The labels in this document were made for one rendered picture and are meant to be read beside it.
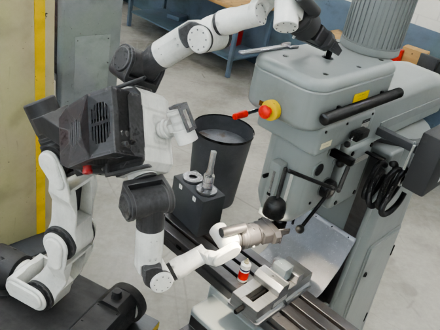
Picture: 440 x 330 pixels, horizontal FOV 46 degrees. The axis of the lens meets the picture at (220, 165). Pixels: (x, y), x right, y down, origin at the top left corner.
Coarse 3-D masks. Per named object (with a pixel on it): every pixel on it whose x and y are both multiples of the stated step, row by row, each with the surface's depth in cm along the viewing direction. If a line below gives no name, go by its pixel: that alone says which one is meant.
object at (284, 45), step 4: (284, 44) 159; (288, 44) 160; (256, 48) 150; (260, 48) 150; (264, 48) 151; (268, 48) 152; (272, 48) 153; (276, 48) 154; (280, 48) 155; (292, 48) 158; (240, 52) 145; (244, 52) 145; (248, 52) 146; (252, 52) 147; (256, 52) 148
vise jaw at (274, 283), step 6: (258, 270) 193; (264, 270) 193; (270, 270) 193; (258, 276) 192; (264, 276) 191; (270, 276) 191; (276, 276) 191; (264, 282) 190; (270, 282) 189; (276, 282) 189; (282, 282) 189; (288, 282) 190; (270, 288) 189; (276, 288) 188; (282, 288) 187; (276, 294) 188; (282, 294) 189
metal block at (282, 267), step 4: (280, 260) 195; (284, 260) 195; (276, 264) 192; (280, 264) 193; (284, 264) 193; (288, 264) 193; (272, 268) 194; (276, 268) 193; (280, 268) 191; (284, 268) 191; (288, 268) 191; (292, 268) 193; (276, 272) 193; (280, 272) 192; (284, 272) 190; (288, 272) 192; (284, 276) 191; (288, 276) 194
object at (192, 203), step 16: (176, 176) 224; (192, 176) 225; (176, 192) 225; (192, 192) 215; (208, 192) 215; (176, 208) 228; (192, 208) 218; (208, 208) 215; (192, 224) 220; (208, 224) 220
